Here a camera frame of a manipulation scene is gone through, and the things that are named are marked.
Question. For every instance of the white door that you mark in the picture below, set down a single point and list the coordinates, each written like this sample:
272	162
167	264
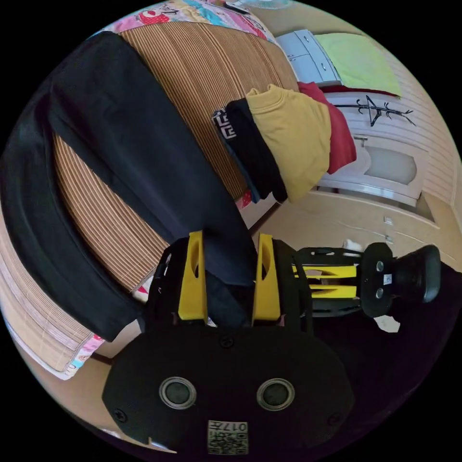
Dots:
391	169

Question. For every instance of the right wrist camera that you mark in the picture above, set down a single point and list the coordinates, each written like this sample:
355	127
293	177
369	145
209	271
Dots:
426	274

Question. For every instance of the grey cupboard with green cloth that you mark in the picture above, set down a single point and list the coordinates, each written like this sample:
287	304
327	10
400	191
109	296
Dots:
306	57

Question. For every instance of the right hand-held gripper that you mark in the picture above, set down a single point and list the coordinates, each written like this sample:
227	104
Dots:
373	281

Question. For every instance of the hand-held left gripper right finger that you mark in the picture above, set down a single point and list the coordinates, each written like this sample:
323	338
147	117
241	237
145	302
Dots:
268	292

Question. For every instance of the black pants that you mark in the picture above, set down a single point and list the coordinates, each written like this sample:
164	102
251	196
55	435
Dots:
126	126

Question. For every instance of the pile of clothes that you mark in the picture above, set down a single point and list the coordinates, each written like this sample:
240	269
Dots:
296	137

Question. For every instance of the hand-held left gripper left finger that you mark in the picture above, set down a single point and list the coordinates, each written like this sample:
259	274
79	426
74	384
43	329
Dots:
193	288

